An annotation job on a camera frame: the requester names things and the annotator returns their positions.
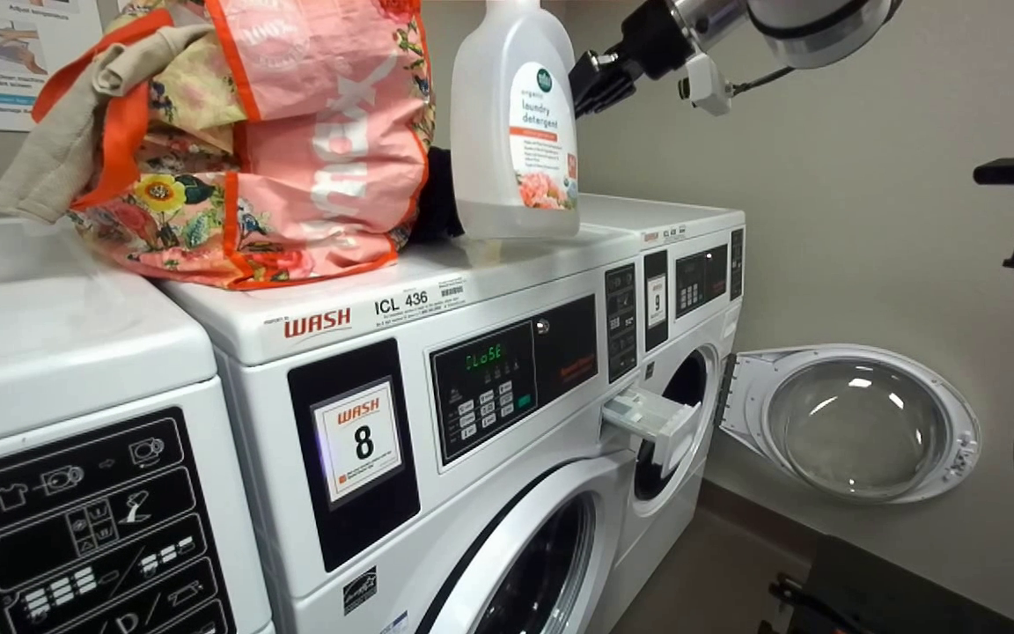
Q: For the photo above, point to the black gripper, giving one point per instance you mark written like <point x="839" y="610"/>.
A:
<point x="656" y="39"/>

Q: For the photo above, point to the white laundry detergent bottle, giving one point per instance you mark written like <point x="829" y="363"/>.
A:
<point x="495" y="141"/>

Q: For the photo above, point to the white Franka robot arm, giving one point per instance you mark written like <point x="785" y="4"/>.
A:
<point x="824" y="29"/>

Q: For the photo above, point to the white washing machine open door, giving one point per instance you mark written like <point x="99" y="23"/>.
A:
<point x="669" y="229"/>

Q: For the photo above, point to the white washing machine number 8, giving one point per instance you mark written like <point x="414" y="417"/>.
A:
<point x="256" y="447"/>

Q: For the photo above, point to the white washing machine number 9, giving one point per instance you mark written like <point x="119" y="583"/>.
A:
<point x="62" y="340"/>

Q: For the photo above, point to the pink orange floral laundry bag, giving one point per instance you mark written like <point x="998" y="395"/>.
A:
<point x="319" y="153"/>

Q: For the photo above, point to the white detergent drawer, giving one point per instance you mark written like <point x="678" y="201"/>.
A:
<point x="654" y="417"/>

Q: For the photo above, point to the round glass washer door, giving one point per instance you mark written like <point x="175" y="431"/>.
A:
<point x="860" y="425"/>

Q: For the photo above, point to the number 8 card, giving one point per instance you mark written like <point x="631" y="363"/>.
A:
<point x="359" y="441"/>

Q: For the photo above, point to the beige cloth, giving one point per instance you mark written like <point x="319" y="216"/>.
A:
<point x="52" y="153"/>

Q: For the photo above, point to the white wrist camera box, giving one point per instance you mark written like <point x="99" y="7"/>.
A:
<point x="707" y="84"/>

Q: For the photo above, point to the white wall notice orange text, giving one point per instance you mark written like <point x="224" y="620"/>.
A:
<point x="2" y="58"/>

